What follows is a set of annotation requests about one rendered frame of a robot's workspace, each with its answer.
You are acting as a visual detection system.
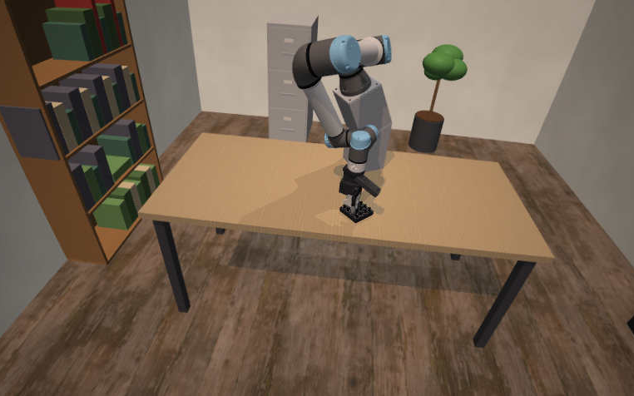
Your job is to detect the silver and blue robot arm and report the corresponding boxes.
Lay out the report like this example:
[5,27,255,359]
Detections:
[292,35,392,173]

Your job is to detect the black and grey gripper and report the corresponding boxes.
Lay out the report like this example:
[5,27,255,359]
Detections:
[339,164,365,214]

